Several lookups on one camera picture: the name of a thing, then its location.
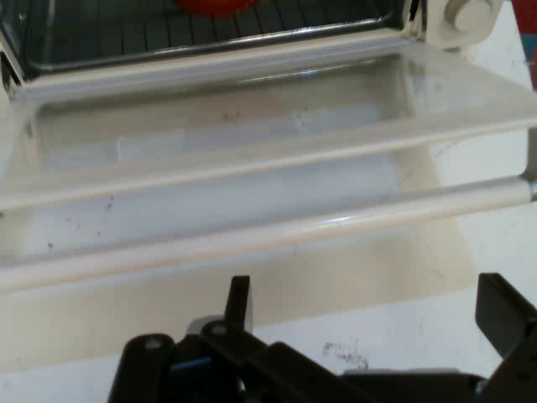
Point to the white round oven knob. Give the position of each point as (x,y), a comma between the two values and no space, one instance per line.
(470,14)

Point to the white glass oven door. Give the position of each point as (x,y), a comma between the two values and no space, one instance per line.
(268,168)

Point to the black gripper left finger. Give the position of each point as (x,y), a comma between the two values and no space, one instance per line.
(235,369)

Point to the red and blue background object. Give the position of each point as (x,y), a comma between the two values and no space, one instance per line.
(528,46)

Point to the white toaster oven body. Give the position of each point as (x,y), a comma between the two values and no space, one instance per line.
(436,25)

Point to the red round object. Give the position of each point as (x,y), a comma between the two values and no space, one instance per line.
(214,5)

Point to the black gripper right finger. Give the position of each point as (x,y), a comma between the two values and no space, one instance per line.
(509,319)

